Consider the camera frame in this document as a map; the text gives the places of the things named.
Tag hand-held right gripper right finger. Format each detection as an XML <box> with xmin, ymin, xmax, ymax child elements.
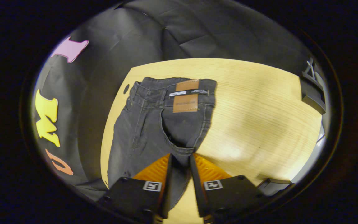
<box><xmin>190</xmin><ymin>153</ymin><xmax>264</xmax><ymax>224</ymax></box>

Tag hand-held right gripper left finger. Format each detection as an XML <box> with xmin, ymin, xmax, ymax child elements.
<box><xmin>97</xmin><ymin>153</ymin><xmax>174</xmax><ymax>224</ymax></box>

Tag black jeans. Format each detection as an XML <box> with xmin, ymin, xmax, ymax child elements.
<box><xmin>107</xmin><ymin>77</ymin><xmax>218</xmax><ymax>209</ymax></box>

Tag dark grey object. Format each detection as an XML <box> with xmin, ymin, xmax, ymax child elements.
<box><xmin>257</xmin><ymin>178</ymin><xmax>295</xmax><ymax>197</ymax></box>

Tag black backdrop cloth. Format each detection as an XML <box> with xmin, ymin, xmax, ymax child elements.
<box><xmin>31</xmin><ymin>0</ymin><xmax>316</xmax><ymax>199</ymax></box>

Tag grey metal frame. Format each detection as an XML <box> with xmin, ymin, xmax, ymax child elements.
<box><xmin>303</xmin><ymin>58</ymin><xmax>324</xmax><ymax>82</ymax></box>

